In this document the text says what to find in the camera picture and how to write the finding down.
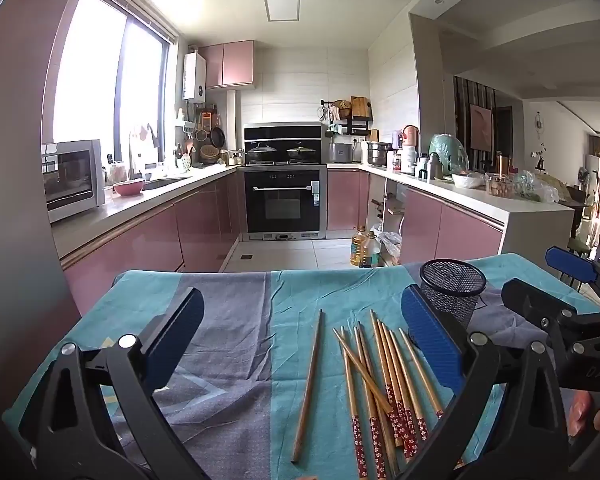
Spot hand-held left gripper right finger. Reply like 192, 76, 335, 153
401, 284, 573, 480

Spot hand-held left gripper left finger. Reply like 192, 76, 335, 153
2, 287, 206, 480

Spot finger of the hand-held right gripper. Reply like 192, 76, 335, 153
546, 246, 600, 306
501, 278, 600, 356

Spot black mesh utensil holder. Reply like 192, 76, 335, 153
419, 259, 488, 333

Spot bunch of bamboo chopsticks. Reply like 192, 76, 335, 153
333, 310, 463, 480

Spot plain dark brown chopstick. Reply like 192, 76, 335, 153
291, 309, 326, 463

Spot person's right hand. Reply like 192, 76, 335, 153
567, 390, 600, 436

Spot teal and grey tablecloth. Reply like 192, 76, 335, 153
2, 252, 600, 480

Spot plastic bag on floor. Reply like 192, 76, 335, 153
380, 232, 403, 266

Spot pink base cabinets by window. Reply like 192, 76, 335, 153
62, 167, 241, 316

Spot pink base cabinets by fridge side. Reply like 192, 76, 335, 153
327, 169, 506, 266

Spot pink bowl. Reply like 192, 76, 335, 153
112, 178, 146, 197

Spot green appliance under plastic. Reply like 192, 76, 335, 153
428, 132, 470, 176

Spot built-in black oven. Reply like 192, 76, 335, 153
243, 167, 327, 241

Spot silver microwave oven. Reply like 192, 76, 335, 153
41, 139, 106, 223

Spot stainless steel pot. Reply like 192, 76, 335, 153
367, 141, 393, 166

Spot black wok with lid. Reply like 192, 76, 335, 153
246, 143, 281, 163

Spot black range hood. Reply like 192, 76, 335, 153
243, 122, 326, 166

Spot kitchen window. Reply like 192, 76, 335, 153
52, 0, 173, 161

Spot ceiling light panel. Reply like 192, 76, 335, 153
262, 0, 301, 22

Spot framed wall painting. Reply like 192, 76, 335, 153
470, 104, 493, 151

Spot black wall rack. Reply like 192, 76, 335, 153
321, 96, 374, 136

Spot white wall water heater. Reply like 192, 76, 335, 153
182, 52, 207, 101

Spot pink wall cabinet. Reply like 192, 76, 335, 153
200, 40, 255, 90

